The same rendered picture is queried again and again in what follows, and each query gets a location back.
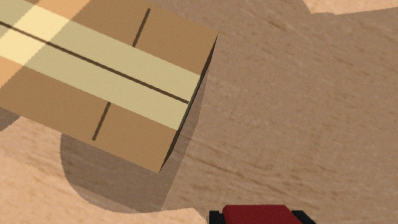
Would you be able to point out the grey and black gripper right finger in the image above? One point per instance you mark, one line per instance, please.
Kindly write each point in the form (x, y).
(303, 217)

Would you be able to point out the red block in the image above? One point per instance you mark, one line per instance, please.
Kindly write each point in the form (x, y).
(259, 214)

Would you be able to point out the brown cardboard box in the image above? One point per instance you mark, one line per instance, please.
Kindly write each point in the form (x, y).
(120, 75)

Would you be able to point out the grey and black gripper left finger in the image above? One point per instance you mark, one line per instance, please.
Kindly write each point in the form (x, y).
(216, 218)

